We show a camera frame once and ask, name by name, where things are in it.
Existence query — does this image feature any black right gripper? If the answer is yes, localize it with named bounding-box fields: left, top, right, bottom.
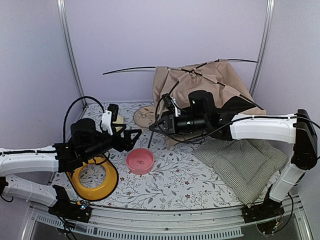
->
left=149, top=113, right=208, bottom=137

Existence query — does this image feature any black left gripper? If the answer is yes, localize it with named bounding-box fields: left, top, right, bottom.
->
left=82, top=123, right=142, bottom=162

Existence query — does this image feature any beige fabric pet tent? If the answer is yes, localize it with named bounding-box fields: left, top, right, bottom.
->
left=151, top=58, right=267, bottom=151

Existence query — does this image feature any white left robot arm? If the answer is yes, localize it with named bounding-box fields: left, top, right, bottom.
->
left=0, top=118, right=142, bottom=217

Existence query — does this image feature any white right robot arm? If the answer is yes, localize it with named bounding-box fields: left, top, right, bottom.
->
left=148, top=90, right=319, bottom=218

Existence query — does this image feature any cream pet bowl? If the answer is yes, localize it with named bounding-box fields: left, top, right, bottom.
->
left=112, top=115, right=124, bottom=124

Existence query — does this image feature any pink pet bowl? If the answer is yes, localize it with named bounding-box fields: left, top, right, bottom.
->
left=125, top=148, right=155, bottom=175

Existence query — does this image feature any green checkered pet cushion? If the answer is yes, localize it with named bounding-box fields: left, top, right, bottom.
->
left=192, top=139, right=289, bottom=207

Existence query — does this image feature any round beige embroidered mat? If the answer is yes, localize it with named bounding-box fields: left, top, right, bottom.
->
left=133, top=105, right=155, bottom=129

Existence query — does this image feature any yellow double bowl holder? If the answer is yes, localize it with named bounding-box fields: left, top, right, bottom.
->
left=66, top=154, right=119, bottom=202

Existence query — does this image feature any floral white table mat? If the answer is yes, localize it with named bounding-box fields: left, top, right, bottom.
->
left=52, top=101, right=283, bottom=210

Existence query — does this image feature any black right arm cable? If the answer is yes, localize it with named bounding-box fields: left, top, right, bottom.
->
left=154, top=99, right=320, bottom=161

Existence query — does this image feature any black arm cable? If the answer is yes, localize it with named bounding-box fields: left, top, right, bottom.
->
left=154, top=99, right=320, bottom=161
left=62, top=95, right=107, bottom=142

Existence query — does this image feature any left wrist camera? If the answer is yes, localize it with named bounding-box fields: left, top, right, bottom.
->
left=100, top=103, right=119, bottom=136

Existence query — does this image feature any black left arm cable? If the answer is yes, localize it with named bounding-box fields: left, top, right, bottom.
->
left=62, top=95, right=107, bottom=142

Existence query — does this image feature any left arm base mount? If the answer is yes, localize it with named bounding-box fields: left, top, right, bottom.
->
left=48, top=185, right=92, bottom=223

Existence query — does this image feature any aluminium front rail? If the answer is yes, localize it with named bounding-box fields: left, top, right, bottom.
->
left=21, top=194, right=315, bottom=240

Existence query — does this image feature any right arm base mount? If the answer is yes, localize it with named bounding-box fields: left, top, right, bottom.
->
left=241, top=185, right=285, bottom=235

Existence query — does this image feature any left aluminium frame post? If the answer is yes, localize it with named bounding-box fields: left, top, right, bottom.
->
left=56, top=0, right=85, bottom=97

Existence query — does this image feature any aluminium frame post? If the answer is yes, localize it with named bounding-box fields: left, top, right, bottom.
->
left=56, top=0, right=85, bottom=97
left=249, top=0, right=275, bottom=97

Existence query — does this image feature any right aluminium frame post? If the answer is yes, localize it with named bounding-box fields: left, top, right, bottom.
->
left=249, top=0, right=275, bottom=97

